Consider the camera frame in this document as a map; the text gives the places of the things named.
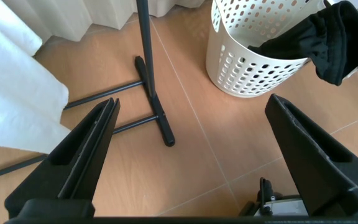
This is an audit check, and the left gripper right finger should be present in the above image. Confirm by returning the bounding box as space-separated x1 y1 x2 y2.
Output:
265 94 358 217

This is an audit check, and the white printed t-shirt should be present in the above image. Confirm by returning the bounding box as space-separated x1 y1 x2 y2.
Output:
0 0 71 155

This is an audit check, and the black clothes rack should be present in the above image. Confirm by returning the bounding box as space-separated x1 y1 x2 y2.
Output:
0 0 176 184

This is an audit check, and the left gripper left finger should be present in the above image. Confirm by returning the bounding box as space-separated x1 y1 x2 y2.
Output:
4 98 121 218

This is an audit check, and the black garment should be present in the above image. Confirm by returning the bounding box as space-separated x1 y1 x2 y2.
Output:
247 0 358 86

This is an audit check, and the beige curtain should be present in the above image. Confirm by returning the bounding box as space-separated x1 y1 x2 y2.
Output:
3 0 204 43

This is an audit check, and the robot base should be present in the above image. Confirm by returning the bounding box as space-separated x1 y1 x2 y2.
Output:
239 177 310 218

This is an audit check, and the white laundry basket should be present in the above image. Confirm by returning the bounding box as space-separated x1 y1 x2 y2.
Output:
206 0 358 99

